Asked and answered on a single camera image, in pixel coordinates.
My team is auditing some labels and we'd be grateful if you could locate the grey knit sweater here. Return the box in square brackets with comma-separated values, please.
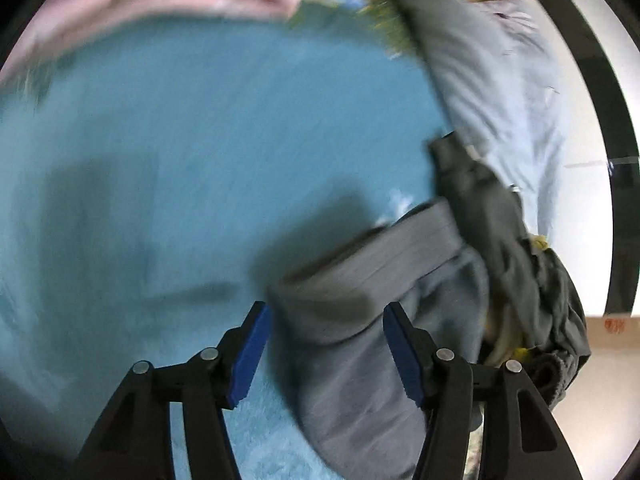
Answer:
[276, 200, 488, 479]

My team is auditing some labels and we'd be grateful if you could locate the cardboard box with red stamp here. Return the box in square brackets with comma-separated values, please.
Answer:
[553, 315, 639, 479]

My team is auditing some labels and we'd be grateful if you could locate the olive yellow knit garment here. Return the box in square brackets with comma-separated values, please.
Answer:
[480, 234, 551, 366]

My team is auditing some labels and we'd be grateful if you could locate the dark grey jacket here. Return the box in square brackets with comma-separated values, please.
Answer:
[428, 133, 591, 408]

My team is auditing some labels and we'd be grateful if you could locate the teal blue fleece blanket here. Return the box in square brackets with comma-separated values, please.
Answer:
[1, 6, 450, 460]

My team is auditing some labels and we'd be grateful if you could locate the light blue floral quilt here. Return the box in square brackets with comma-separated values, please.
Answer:
[398, 0, 568, 236]

